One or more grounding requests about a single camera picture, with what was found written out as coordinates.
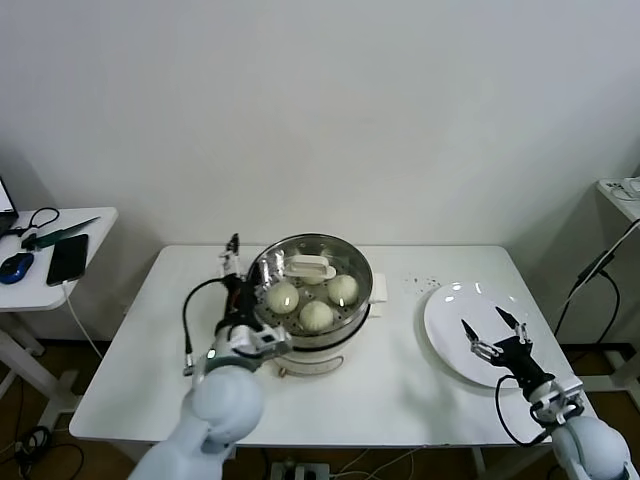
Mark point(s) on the white power strip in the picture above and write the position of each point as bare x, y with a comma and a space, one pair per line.
622, 189

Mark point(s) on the round white plate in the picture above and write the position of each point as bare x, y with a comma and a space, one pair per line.
450, 320

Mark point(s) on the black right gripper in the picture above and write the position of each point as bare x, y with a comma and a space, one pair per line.
520, 360

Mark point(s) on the round glass pot lid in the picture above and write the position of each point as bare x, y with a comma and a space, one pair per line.
307, 265

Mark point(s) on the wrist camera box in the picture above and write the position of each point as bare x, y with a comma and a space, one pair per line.
272, 339
560, 400

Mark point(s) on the black smartphone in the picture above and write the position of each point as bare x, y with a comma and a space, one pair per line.
67, 259

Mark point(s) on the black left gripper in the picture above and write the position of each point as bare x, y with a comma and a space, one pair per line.
239, 302

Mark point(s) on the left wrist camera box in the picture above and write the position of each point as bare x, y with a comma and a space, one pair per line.
272, 339

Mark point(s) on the perforated steel steamer basket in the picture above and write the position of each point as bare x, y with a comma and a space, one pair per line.
350, 325

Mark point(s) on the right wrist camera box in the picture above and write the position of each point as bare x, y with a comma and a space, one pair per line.
560, 400

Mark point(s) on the white steamed baozi bun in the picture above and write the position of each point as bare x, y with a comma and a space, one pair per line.
342, 290
316, 316
282, 299
314, 280

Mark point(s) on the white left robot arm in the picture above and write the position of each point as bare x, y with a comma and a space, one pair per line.
225, 400

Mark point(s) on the dark green flat tool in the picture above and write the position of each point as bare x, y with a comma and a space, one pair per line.
55, 235

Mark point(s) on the white side table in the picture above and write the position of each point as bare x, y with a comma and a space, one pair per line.
30, 297

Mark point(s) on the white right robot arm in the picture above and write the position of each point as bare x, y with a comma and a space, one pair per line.
595, 450

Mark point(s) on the blue computer mouse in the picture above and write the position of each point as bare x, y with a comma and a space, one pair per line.
16, 266

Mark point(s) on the dark crumb specks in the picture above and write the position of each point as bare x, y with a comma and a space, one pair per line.
417, 284

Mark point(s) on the black laptop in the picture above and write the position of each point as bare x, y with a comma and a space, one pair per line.
6, 217

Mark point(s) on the white electric cooker base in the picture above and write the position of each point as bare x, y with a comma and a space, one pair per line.
310, 357

